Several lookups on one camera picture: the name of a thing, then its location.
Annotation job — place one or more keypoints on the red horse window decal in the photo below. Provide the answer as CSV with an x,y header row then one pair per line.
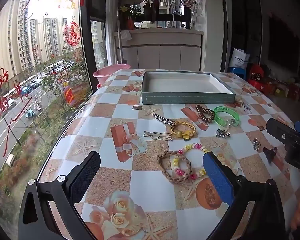
x,y
72,33

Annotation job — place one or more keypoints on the silver bunny hair clip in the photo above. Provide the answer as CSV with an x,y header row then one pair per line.
x,y
155,135

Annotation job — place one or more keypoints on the red gift boxes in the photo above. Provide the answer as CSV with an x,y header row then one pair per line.
x,y
256,76

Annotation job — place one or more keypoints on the white counter cabinet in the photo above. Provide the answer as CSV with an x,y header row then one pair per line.
x,y
162,52

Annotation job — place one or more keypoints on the small silver charm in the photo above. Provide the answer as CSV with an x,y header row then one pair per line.
x,y
222,133

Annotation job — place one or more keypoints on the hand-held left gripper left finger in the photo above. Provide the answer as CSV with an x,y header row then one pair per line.
x,y
85,172

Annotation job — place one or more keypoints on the dark wall television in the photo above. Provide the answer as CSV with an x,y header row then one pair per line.
x,y
283,45

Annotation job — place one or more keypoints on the potted plant with yellow flowers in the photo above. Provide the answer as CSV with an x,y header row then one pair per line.
x,y
128,15

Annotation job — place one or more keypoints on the small dark claw clip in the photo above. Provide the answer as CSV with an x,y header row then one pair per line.
x,y
269,152

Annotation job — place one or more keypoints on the white printed shopping bag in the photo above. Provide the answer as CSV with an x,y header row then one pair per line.
x,y
238,58

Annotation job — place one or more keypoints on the long silver hair clip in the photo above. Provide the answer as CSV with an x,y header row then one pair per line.
x,y
162,118

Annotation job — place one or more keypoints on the grey-green cardboard box tray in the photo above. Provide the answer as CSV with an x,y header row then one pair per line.
x,y
187,85

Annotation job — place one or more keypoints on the chrome faucet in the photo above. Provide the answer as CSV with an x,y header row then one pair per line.
x,y
176,17

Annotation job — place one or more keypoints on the blue plastic stool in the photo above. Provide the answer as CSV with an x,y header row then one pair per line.
x,y
236,71

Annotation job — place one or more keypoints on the pink plastic basin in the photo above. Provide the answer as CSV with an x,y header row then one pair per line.
x,y
107,71

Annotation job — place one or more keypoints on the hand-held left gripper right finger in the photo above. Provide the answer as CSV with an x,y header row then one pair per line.
x,y
217,177

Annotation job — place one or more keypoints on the mop pole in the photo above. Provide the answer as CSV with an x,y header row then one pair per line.
x,y
119,42

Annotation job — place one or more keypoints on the white cloth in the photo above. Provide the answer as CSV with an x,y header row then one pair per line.
x,y
125,35

